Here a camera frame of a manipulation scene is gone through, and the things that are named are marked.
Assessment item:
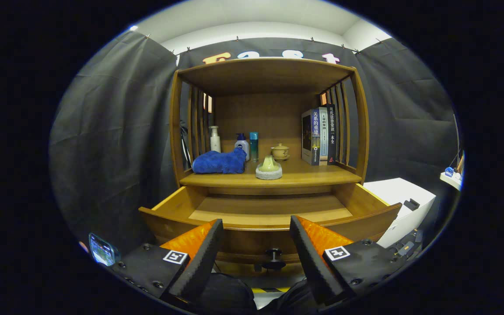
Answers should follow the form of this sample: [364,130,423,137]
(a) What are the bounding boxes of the book with pale spine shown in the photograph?
[318,107,329,166]

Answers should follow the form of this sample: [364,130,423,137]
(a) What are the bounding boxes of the smartphone with lit screen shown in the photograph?
[88,232,120,267]

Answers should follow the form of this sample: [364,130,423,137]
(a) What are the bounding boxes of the wooden cabinet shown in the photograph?
[169,57,371,280]

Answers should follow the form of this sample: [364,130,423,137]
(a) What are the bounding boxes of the blue towel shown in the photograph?
[192,148,247,175]

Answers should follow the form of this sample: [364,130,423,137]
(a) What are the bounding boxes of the person's dark trousers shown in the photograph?
[186,273,322,315]

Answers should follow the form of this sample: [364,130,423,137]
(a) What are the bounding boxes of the black equipment piece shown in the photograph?
[392,230,425,259]

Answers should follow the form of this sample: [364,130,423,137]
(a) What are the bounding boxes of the beige lidded teacup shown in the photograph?
[271,143,291,161]

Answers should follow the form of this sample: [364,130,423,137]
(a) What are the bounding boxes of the white bottle with blue cap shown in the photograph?
[234,133,250,161]

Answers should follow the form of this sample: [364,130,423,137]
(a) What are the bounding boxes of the green-handled scrub brush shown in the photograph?
[255,155,283,180]

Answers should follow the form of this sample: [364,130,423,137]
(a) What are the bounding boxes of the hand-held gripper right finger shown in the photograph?
[289,215,406,307]

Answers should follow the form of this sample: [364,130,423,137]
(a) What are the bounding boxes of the wooden countertop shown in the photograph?
[179,157,363,189]

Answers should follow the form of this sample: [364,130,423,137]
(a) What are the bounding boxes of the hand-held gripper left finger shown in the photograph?
[108,219,224,307]

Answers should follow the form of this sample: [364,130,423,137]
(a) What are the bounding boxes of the white pump bottle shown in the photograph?
[209,126,221,153]

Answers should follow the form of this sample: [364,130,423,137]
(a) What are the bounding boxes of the book with black spine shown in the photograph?
[325,104,337,165]

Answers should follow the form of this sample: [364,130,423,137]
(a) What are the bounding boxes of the white shelf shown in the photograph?
[439,168,463,192]

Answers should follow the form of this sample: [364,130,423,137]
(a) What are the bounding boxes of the grey book with blue spine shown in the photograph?
[301,108,321,166]

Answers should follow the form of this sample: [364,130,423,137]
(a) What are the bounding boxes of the wooden drawer with black knob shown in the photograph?
[138,183,403,270]

